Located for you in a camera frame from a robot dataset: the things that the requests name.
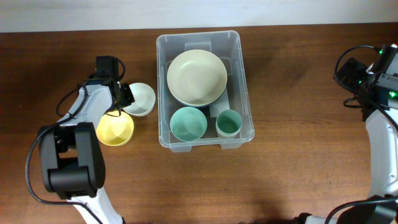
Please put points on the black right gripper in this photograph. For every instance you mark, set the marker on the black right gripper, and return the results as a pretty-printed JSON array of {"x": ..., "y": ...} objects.
[{"x": 358, "y": 69}]

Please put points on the yellow small bowl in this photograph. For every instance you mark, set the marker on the yellow small bowl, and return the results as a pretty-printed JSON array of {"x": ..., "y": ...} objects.
[{"x": 115, "y": 129}]

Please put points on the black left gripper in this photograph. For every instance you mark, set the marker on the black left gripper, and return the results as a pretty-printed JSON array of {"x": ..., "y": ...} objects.
[{"x": 130, "y": 98}]

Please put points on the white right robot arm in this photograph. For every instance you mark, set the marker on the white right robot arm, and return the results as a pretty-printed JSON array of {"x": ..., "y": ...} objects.
[{"x": 381, "y": 204}]

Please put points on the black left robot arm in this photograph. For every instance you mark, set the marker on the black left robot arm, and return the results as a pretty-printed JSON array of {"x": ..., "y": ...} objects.
[{"x": 72, "y": 162}]

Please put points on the white small bowl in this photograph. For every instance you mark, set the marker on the white small bowl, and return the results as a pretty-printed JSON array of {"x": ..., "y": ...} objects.
[{"x": 144, "y": 100}]

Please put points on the beige bowl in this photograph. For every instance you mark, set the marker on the beige bowl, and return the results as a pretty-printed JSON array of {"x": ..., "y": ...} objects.
[{"x": 197, "y": 77}]

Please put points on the green small bowl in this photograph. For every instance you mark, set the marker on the green small bowl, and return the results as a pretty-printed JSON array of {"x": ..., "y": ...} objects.
[{"x": 188, "y": 124}]

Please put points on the grey plastic cup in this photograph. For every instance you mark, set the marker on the grey plastic cup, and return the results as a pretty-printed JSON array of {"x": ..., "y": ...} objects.
[{"x": 227, "y": 130}]

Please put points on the green plastic cup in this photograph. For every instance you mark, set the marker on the green plastic cup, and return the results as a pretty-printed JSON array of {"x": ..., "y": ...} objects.
[{"x": 229, "y": 116}]

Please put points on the clear plastic storage bin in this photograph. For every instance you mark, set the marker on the clear plastic storage bin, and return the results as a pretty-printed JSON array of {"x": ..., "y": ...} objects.
[{"x": 226, "y": 45}]

